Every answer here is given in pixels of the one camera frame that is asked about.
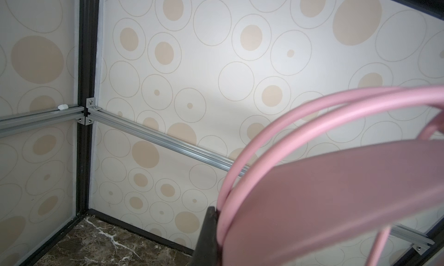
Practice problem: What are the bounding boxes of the aluminium rail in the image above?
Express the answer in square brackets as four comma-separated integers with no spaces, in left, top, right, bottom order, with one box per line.
[1,105,84,138]
[89,85,444,254]

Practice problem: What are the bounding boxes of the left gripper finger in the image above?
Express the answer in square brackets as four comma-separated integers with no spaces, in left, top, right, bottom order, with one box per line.
[191,207,222,266]

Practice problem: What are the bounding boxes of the right black frame post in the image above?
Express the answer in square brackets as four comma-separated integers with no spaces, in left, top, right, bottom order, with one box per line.
[391,218,444,266]

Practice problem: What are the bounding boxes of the back aluminium rail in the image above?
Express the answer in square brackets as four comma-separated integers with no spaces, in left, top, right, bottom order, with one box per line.
[89,85,444,254]

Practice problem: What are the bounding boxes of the left black frame post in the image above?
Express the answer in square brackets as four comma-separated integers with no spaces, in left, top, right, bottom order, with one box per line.
[76,0,100,216]

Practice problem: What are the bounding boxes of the pink cat-ear headphones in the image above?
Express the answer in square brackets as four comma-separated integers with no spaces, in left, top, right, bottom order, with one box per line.
[216,86,444,266]

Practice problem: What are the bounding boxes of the left aluminium rail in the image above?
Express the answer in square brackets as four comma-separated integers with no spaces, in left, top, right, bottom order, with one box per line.
[1,105,84,138]

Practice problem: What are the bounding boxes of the black frame post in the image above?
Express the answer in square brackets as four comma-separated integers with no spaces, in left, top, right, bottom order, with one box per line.
[76,0,100,216]
[391,218,444,266]

